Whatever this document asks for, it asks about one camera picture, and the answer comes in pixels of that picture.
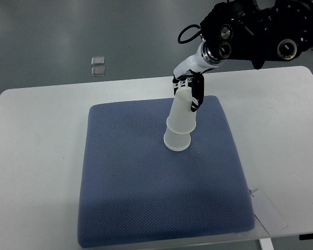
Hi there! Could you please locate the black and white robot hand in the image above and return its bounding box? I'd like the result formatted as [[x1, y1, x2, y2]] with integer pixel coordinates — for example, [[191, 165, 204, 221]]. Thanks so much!
[[172, 41, 224, 112]]

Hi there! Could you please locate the white paper cup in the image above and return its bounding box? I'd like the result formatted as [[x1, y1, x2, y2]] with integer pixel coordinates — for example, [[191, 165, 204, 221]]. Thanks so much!
[[166, 87, 196, 134], [163, 127, 191, 152]]

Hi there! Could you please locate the white paper cup on cushion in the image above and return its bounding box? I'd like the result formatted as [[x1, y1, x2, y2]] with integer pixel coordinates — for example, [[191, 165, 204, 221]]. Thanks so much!
[[163, 127, 191, 152]]

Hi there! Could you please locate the upper metal floor plate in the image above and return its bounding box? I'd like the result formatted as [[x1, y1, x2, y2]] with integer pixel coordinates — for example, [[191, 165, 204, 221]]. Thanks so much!
[[91, 56, 105, 65]]

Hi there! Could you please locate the metal floor plate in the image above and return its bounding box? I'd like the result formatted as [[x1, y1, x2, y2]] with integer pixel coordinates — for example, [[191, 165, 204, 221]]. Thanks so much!
[[91, 56, 105, 65], [91, 66, 105, 77]]

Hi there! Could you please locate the lower metal floor plate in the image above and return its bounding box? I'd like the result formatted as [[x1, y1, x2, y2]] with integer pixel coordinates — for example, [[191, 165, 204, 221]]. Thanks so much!
[[91, 66, 105, 77]]

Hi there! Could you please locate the blue textured foam cushion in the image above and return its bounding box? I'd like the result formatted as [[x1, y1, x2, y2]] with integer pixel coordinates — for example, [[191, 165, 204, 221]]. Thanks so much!
[[77, 96, 255, 248]]

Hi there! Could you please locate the white paper tag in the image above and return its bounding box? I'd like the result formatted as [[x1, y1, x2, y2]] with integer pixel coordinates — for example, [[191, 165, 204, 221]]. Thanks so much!
[[250, 189, 288, 236]]

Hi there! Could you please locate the white table leg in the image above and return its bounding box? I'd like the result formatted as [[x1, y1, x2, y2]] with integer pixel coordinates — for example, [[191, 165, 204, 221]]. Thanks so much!
[[259, 238, 274, 250]]

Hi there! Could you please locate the black table control panel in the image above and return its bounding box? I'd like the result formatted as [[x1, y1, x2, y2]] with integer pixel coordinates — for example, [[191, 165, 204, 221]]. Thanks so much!
[[299, 233, 313, 241]]

